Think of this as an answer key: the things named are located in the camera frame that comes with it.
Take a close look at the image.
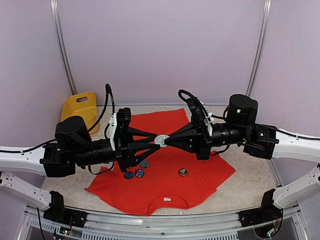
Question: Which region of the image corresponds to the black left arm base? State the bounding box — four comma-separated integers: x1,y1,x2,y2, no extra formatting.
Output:
43,190,88,228

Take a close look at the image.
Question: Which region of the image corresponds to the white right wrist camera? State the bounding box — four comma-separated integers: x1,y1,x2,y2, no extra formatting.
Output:
178,89,214,137

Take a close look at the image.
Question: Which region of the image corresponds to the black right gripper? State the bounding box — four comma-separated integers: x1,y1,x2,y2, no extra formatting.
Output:
164,114,249,160

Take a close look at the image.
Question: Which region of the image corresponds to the aluminium corner post right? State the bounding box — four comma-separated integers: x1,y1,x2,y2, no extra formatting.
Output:
245,0,272,97

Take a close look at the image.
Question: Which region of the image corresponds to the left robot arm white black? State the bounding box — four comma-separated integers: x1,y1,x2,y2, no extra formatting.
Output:
0,114,161,178

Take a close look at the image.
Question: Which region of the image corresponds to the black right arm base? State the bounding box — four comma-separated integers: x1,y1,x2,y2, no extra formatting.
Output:
238,188,283,227

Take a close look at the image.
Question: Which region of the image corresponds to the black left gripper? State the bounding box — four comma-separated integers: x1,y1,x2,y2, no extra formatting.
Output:
72,126,161,173

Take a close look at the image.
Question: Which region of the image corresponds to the teal round brooch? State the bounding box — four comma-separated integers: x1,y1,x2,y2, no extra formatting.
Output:
139,160,150,169

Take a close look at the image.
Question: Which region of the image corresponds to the aluminium corner post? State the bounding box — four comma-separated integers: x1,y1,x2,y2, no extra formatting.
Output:
49,0,78,95
245,0,272,97

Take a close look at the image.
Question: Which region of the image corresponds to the aluminium corner post left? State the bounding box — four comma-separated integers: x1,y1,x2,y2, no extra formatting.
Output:
49,0,78,95

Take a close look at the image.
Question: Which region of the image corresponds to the red t-shirt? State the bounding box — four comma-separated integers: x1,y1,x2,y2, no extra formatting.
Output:
84,107,237,217

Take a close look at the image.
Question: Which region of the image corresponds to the silver round brooch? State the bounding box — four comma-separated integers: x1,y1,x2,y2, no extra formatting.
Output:
178,168,189,177
153,134,169,148

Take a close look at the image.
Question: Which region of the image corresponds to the yellow plastic basket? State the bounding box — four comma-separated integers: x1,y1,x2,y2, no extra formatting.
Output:
60,91,98,129

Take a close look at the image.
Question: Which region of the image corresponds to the aluminium front rail frame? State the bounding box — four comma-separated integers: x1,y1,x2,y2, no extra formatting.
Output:
6,190,310,240

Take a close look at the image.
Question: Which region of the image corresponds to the dark blue round brooch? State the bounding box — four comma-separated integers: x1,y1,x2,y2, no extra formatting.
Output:
134,168,145,178

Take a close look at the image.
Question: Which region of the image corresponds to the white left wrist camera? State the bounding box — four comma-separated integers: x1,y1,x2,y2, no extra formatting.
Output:
109,113,118,152

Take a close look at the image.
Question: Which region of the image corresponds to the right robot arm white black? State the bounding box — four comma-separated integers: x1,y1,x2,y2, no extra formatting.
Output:
162,90,320,164

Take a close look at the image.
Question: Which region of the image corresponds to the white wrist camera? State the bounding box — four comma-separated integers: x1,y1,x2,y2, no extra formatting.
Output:
178,89,214,137
109,113,118,152

